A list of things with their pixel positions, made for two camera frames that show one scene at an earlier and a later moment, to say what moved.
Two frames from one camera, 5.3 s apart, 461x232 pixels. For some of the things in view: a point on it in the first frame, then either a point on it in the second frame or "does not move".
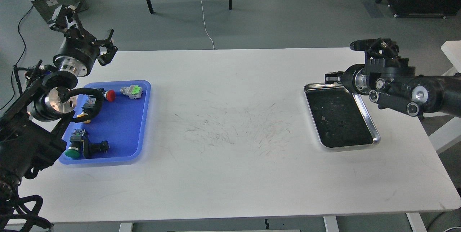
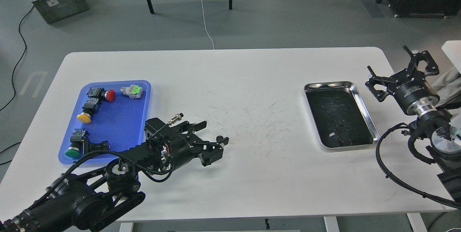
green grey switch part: [134, 91] does not move
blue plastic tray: [110, 125] does not move
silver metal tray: [339, 118] does not move
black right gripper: [356, 79] → [409, 86]
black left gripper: [78, 55] → [183, 150]
